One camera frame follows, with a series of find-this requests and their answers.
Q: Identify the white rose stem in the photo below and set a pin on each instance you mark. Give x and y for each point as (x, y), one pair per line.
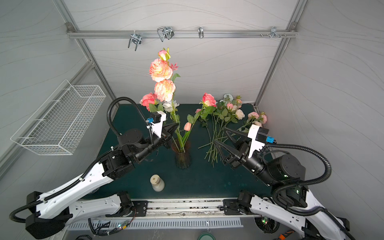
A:
(171, 108)

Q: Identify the pink ribbed glass vase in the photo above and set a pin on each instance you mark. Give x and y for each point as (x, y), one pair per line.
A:
(182, 159)

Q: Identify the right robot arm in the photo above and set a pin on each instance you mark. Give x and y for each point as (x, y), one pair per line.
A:
(291, 203)

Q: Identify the white vented strip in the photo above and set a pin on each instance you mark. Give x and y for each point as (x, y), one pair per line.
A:
(149, 224)

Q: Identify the large pink rose stem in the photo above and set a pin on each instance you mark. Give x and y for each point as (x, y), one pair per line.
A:
(151, 103)

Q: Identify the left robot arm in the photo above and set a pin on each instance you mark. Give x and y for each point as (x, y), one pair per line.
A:
(46, 214)

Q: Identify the tall peach peony stem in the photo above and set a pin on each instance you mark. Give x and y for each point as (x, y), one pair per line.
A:
(163, 74)

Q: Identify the white wire basket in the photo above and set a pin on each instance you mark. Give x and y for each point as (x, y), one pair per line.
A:
(58, 125)

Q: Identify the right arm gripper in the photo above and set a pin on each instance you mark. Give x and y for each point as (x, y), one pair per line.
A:
(242, 154)

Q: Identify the cream capped bottle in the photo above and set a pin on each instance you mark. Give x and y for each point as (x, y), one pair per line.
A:
(157, 183)

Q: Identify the green round lid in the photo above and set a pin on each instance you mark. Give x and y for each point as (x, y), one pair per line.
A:
(206, 236)

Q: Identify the aluminium crossbar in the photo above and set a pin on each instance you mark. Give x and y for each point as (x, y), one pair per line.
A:
(179, 34)

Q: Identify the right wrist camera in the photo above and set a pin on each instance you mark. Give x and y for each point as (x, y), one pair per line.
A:
(259, 137)

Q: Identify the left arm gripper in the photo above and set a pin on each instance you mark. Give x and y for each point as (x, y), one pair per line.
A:
(165, 137)

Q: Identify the small pink rose bunch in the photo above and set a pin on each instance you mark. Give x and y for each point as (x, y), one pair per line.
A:
(229, 110)

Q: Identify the pink bud stem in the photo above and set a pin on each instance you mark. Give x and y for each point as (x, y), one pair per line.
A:
(183, 139)

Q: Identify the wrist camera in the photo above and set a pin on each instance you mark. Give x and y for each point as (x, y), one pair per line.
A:
(155, 122)
(259, 137)

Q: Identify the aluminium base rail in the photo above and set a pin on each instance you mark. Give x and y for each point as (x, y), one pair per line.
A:
(189, 207)

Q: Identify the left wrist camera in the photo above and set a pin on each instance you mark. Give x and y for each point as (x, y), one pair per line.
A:
(155, 122)

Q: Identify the metal u-bolt clamp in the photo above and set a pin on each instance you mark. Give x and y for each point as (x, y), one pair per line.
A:
(135, 40)

